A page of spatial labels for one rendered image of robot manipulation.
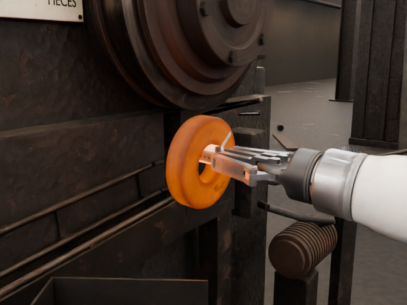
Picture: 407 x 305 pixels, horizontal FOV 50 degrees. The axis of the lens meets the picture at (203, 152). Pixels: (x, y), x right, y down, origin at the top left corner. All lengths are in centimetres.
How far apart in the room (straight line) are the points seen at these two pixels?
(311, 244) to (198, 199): 56
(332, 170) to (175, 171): 23
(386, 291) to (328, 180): 157
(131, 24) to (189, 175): 29
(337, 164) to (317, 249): 67
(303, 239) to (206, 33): 63
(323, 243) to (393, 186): 74
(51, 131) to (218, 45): 34
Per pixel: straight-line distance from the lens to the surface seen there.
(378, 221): 56
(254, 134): 114
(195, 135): 67
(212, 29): 83
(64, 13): 87
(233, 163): 63
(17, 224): 80
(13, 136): 78
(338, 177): 57
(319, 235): 127
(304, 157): 60
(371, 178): 56
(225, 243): 111
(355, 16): 967
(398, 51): 502
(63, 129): 83
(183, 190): 67
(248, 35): 95
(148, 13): 80
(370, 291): 210
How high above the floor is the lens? 100
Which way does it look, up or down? 13 degrees down
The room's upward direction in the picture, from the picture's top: straight up
